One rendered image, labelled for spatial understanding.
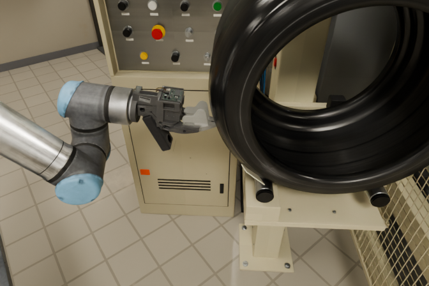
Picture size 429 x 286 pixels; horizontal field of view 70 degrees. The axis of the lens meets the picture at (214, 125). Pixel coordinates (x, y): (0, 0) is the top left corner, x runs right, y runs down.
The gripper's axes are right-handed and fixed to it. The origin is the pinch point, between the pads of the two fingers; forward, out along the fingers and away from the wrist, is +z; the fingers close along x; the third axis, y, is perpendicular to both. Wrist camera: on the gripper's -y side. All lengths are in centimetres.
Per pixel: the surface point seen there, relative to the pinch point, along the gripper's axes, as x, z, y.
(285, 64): 26.3, 19.8, 7.0
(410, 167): -11.6, 42.6, 4.3
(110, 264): 19, -40, -110
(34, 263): 18, -78, -115
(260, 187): -9.0, 13.2, -10.4
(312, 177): -10.8, 23.6, -3.0
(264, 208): -10.6, 15.5, -16.1
